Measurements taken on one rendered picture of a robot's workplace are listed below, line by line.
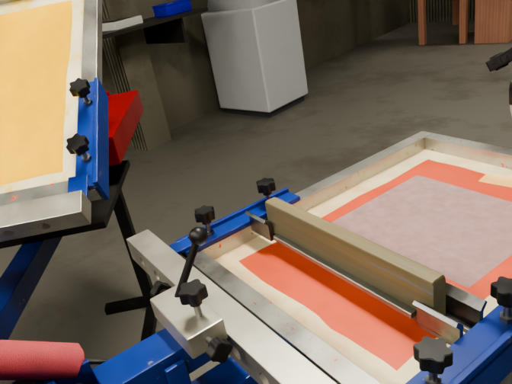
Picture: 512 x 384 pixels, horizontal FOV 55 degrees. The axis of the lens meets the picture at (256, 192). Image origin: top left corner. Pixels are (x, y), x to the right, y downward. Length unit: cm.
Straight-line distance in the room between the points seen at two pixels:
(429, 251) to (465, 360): 32
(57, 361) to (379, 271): 49
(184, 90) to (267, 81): 98
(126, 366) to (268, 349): 20
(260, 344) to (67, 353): 26
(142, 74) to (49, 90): 350
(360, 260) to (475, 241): 28
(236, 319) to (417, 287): 27
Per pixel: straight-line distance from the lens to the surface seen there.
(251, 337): 70
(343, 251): 85
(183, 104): 543
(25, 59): 146
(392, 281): 80
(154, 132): 492
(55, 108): 129
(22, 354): 73
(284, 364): 66
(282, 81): 514
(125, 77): 474
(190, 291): 67
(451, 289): 78
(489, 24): 715
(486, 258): 98
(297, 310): 87
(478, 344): 74
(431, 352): 64
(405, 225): 107
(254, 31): 486
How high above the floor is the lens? 151
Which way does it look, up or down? 25 degrees down
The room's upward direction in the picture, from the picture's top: 11 degrees counter-clockwise
